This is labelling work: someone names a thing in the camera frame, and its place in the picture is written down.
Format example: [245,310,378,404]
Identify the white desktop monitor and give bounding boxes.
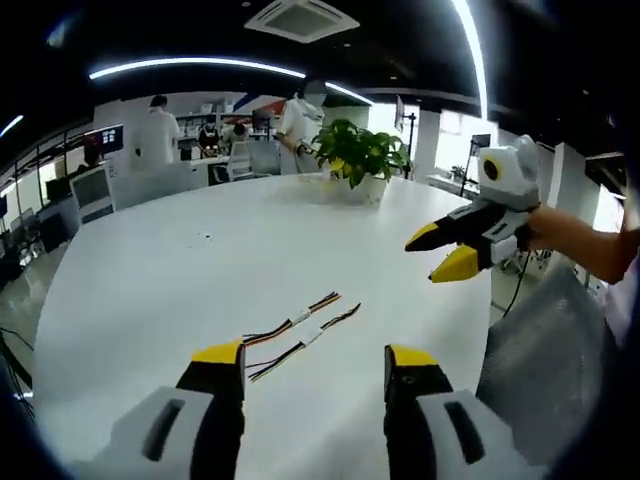
[69,166,116,225]

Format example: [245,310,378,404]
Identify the curved ceiling light strip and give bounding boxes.
[449,0,490,119]

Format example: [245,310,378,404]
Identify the pale mesh office chair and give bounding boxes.
[227,141,281,182]

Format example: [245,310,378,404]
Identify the long ceiling light strip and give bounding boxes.
[88,56,307,82]

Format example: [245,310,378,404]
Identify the ceiling air vent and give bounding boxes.
[243,0,362,44]

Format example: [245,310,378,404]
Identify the short ceiling light strip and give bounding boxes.
[0,114,25,140]

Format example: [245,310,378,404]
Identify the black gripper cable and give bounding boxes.
[501,248,532,317]

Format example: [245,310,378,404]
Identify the long JST connector dark wires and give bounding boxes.
[247,328,322,384]

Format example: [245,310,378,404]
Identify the dark wall screen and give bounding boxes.
[84,124,125,152]

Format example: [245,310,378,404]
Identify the long JST connector orange wires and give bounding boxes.
[242,310,307,347]

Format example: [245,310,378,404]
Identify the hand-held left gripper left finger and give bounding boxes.
[69,339,247,480]

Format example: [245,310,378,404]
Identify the person's right hand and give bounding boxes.
[516,206,557,252]

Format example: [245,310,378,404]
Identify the small screen on stand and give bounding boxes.
[462,133,493,199]

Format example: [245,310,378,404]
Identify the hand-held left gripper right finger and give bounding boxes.
[383,344,546,480]

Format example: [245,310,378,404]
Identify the monitor on black stand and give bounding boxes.
[394,95,419,179]

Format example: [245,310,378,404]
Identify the green potted plant white pot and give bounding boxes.
[310,118,412,205]

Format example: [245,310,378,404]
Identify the grey mesh office chair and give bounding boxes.
[474,261,622,467]

